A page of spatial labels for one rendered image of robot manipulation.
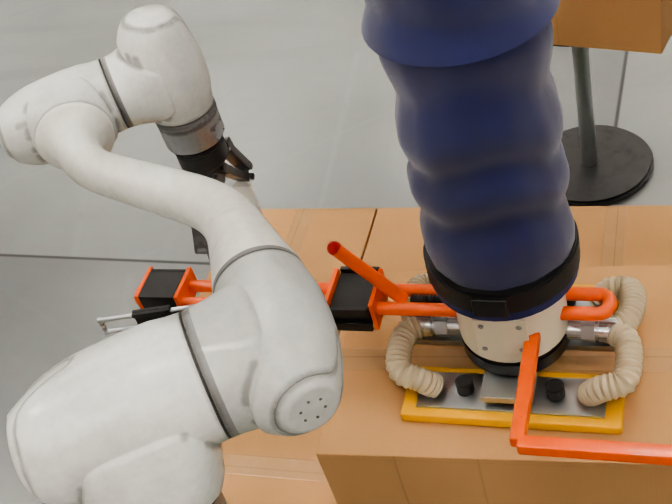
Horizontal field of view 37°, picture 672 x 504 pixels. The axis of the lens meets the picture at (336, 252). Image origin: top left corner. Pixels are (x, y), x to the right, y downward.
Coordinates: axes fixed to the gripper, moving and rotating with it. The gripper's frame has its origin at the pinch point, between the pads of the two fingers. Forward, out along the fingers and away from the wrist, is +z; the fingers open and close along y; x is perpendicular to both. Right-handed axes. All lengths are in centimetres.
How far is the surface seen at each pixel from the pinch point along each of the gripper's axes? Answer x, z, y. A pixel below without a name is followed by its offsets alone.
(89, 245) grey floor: 141, 121, 116
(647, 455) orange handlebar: -63, 13, -25
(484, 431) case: -38.3, 27.0, -14.1
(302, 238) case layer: 28, 67, 67
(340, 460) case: -16.0, 28.6, -20.8
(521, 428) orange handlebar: -47, 13, -23
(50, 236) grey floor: 160, 121, 120
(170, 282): 16.8, 11.4, 0.4
